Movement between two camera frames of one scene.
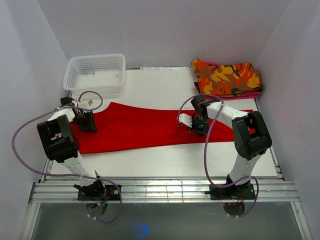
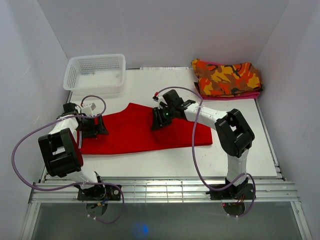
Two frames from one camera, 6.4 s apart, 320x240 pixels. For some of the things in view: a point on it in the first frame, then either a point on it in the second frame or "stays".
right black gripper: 201,132 → 158,122
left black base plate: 111,193 stays
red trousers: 123,126 stays
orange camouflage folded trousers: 226,79 stays
